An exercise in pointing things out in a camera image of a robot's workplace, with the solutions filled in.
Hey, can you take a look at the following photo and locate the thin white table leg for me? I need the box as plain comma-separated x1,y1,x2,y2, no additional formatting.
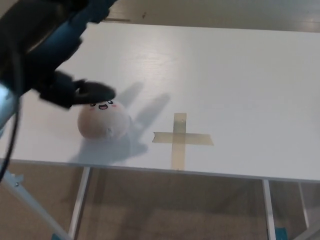
298,182,310,230

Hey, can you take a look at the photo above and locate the light blue metal frame bar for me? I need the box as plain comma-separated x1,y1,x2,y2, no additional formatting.
0,171,73,240

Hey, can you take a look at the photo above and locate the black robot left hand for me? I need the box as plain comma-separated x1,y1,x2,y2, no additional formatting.
0,0,118,109

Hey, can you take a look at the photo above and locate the white round plush toy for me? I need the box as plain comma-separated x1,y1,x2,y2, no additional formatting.
77,99,131,140

